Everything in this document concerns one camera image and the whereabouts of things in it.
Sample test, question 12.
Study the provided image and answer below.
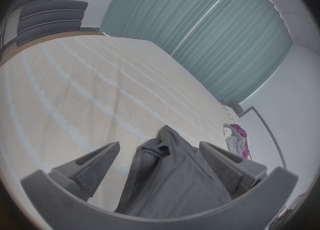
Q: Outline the purple garment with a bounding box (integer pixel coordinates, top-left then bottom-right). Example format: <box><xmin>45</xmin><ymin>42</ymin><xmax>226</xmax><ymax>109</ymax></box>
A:
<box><xmin>231</xmin><ymin>124</ymin><xmax>251</xmax><ymax>160</ymax></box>

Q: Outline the white printed pillow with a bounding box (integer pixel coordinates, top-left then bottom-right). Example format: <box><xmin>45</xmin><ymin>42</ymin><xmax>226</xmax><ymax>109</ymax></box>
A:
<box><xmin>222</xmin><ymin>104</ymin><xmax>240</xmax><ymax>125</ymax></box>

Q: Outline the grey garment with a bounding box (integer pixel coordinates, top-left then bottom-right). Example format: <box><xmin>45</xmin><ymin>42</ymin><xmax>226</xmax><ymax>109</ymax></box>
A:
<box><xmin>225</xmin><ymin>127</ymin><xmax>248</xmax><ymax>156</ymax></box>

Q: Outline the white garment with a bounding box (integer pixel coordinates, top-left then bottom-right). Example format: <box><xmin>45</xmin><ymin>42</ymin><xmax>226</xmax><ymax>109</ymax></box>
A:
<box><xmin>222</xmin><ymin>123</ymin><xmax>235</xmax><ymax>137</ymax></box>

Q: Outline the blue-green curtain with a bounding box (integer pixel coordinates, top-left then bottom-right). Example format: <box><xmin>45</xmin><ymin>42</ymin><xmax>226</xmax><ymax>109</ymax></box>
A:
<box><xmin>100</xmin><ymin>0</ymin><xmax>245</xmax><ymax>56</ymax></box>
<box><xmin>172</xmin><ymin>0</ymin><xmax>295</xmax><ymax>103</ymax></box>

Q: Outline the black chest of drawers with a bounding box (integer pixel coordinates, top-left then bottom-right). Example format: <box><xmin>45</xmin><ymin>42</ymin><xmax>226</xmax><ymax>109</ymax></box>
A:
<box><xmin>0</xmin><ymin>0</ymin><xmax>89</xmax><ymax>56</ymax></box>

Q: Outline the bed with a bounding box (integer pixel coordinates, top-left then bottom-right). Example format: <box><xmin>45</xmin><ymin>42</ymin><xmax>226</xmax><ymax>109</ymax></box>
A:
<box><xmin>0</xmin><ymin>35</ymin><xmax>287</xmax><ymax>214</ymax></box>

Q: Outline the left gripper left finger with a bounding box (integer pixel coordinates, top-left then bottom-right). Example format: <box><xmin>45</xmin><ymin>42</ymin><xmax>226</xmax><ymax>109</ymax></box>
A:
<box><xmin>51</xmin><ymin>141</ymin><xmax>121</xmax><ymax>201</ymax></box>

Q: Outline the black T-shirt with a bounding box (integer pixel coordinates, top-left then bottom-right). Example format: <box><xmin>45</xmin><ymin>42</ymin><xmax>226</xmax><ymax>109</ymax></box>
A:
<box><xmin>115</xmin><ymin>124</ymin><xmax>232</xmax><ymax>217</ymax></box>

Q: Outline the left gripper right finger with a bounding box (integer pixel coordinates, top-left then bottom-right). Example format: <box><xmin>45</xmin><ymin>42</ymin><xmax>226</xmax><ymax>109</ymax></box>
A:
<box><xmin>199</xmin><ymin>141</ymin><xmax>268</xmax><ymax>200</ymax></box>

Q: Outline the grey bedside table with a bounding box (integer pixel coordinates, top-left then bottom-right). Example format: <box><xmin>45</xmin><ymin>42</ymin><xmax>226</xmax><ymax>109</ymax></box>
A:
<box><xmin>220</xmin><ymin>99</ymin><xmax>243</xmax><ymax>114</ymax></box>

